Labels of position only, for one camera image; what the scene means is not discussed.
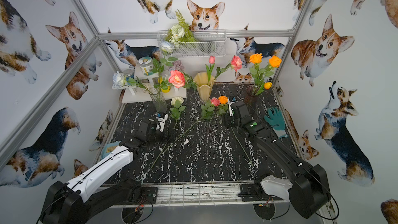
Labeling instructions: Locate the orange tulip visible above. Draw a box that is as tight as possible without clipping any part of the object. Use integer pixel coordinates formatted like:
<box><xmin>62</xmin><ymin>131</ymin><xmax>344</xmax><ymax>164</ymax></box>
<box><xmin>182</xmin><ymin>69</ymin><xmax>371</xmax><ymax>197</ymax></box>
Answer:
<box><xmin>254</xmin><ymin>82</ymin><xmax>272</xmax><ymax>96</ymax></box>

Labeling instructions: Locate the pink rose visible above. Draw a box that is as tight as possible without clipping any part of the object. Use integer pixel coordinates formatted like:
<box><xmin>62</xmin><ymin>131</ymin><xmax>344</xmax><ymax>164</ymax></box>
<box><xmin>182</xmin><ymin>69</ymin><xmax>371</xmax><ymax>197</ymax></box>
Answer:
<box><xmin>169</xmin><ymin>70</ymin><xmax>198</xmax><ymax>89</ymax></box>
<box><xmin>149</xmin><ymin>97</ymin><xmax>222</xmax><ymax>171</ymax></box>
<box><xmin>215</xmin><ymin>56</ymin><xmax>243</xmax><ymax>79</ymax></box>

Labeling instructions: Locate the pink tulip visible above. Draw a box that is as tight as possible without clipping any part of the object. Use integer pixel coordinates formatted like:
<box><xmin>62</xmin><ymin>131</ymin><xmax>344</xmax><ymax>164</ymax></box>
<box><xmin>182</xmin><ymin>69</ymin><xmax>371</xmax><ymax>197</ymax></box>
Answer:
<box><xmin>206</xmin><ymin>56</ymin><xmax>216</xmax><ymax>85</ymax></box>

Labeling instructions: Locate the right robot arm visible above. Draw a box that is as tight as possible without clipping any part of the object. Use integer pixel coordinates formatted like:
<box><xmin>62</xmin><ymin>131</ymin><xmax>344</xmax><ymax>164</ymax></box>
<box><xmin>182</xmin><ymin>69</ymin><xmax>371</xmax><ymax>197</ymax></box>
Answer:
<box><xmin>222</xmin><ymin>101</ymin><xmax>332</xmax><ymax>219</ymax></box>

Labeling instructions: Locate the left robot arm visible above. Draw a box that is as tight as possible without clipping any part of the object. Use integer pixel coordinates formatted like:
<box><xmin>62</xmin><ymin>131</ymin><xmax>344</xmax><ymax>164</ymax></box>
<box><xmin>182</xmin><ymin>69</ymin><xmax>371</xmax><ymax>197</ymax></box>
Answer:
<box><xmin>37</xmin><ymin>113</ymin><xmax>168</xmax><ymax>224</ymax></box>

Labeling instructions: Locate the dark red glass vase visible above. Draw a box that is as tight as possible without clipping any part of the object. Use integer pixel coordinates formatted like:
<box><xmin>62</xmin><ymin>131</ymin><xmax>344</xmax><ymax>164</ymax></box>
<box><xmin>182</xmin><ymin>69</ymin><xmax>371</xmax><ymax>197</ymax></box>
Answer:
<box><xmin>244</xmin><ymin>85</ymin><xmax>259</xmax><ymax>110</ymax></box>

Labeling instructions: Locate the teal rubber glove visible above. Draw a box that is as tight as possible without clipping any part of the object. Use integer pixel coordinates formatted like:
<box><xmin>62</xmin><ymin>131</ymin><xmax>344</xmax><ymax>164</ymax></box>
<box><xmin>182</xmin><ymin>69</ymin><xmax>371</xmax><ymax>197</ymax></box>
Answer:
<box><xmin>263</xmin><ymin>107</ymin><xmax>288</xmax><ymax>139</ymax></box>

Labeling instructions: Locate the clear ribbed glass vase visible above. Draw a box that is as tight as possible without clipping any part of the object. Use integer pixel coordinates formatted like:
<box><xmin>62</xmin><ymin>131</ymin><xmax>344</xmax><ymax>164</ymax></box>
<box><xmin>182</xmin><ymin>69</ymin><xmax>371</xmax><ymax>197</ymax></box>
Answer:
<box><xmin>149</xmin><ymin>86</ymin><xmax>167</xmax><ymax>112</ymax></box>

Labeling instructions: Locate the white tiered shelf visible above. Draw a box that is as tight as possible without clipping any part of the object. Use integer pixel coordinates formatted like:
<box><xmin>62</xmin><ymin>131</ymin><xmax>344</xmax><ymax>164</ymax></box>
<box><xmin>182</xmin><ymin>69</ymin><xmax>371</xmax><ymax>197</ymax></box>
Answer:
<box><xmin>112</xmin><ymin>67</ymin><xmax>187</xmax><ymax>104</ymax></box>

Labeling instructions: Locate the small glass jar under shelf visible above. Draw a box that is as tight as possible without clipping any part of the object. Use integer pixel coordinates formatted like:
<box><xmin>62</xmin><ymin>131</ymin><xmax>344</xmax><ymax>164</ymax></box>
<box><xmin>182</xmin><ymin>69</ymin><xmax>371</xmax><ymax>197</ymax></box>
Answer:
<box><xmin>141</xmin><ymin>78</ymin><xmax>152</xmax><ymax>93</ymax></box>

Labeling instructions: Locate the yellow fluted vase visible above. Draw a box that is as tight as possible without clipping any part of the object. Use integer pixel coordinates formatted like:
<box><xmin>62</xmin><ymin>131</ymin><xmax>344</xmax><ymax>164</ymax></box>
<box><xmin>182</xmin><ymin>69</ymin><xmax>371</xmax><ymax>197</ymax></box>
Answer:
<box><xmin>193</xmin><ymin>72</ymin><xmax>216</xmax><ymax>103</ymax></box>

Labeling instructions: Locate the yellow bottle under shelf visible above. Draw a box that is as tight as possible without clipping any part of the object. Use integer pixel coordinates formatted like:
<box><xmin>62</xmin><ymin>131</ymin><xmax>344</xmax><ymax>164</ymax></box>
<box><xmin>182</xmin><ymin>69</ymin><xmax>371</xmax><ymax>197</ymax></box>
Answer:
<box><xmin>158</xmin><ymin>77</ymin><xmax>171</xmax><ymax>93</ymax></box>

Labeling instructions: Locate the blue label tin can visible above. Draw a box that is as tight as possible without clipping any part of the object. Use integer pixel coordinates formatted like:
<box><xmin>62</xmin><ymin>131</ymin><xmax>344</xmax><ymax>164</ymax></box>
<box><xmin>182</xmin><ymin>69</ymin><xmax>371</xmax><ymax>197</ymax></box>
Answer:
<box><xmin>123</xmin><ymin>69</ymin><xmax>135</xmax><ymax>80</ymax></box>

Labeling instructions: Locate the clear jar green lid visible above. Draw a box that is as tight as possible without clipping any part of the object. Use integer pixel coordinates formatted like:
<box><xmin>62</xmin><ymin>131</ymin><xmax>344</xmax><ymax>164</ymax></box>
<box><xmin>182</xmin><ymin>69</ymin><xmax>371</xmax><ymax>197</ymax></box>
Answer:
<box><xmin>138</xmin><ymin>57</ymin><xmax>154</xmax><ymax>76</ymax></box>

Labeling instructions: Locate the small purple flower pot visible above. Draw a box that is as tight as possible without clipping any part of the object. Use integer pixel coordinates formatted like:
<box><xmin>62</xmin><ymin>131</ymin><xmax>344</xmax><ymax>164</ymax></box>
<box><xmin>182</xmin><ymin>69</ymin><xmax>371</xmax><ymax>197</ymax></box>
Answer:
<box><xmin>169</xmin><ymin>60</ymin><xmax>184</xmax><ymax>72</ymax></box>

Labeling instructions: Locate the green fern white flower bouquet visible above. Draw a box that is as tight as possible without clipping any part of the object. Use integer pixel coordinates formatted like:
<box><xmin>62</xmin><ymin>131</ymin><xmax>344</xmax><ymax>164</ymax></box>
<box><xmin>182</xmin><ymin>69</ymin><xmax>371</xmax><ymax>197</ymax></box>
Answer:
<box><xmin>164</xmin><ymin>9</ymin><xmax>197</xmax><ymax>48</ymax></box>

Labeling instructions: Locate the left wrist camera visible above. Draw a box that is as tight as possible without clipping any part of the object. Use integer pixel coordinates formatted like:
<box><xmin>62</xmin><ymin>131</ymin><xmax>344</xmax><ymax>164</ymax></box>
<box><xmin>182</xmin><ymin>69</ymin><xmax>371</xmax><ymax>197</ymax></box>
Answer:
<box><xmin>156</xmin><ymin>112</ymin><xmax>169</xmax><ymax>132</ymax></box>

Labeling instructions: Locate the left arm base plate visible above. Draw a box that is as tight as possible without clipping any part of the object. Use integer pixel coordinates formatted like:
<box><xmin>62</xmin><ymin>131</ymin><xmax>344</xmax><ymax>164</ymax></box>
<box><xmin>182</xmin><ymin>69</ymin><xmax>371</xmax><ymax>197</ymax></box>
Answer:
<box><xmin>138</xmin><ymin>187</ymin><xmax>159</xmax><ymax>205</ymax></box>

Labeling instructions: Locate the white wire wall basket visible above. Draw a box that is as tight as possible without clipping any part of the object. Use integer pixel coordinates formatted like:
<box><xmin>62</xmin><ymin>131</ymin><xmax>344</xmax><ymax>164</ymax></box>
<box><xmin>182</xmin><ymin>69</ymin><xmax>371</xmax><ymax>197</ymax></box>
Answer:
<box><xmin>161</xmin><ymin>31</ymin><xmax>227</xmax><ymax>58</ymax></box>

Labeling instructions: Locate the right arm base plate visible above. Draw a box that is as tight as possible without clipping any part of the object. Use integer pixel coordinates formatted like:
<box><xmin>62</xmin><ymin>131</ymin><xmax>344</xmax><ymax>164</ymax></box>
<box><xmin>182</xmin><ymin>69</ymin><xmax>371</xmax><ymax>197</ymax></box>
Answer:
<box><xmin>237</xmin><ymin>183</ymin><xmax>268</xmax><ymax>202</ymax></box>

